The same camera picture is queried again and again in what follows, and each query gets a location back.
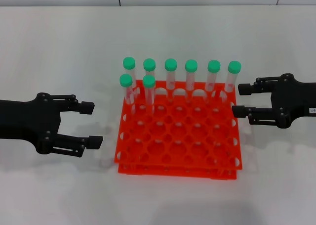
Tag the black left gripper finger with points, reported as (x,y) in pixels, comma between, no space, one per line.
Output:
(95,143)
(87,108)

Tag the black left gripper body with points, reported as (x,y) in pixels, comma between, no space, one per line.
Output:
(29,118)

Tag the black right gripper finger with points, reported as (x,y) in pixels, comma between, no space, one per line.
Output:
(245,89)
(239,111)

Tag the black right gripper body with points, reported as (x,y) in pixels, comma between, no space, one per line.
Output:
(293,101)

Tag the green-capped clear test tube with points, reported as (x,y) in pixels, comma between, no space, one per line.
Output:
(129,62)
(214,65)
(191,65)
(171,64)
(234,66)
(149,81)
(149,64)
(126,80)

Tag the orange test tube rack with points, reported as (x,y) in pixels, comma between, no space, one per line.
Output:
(177,170)

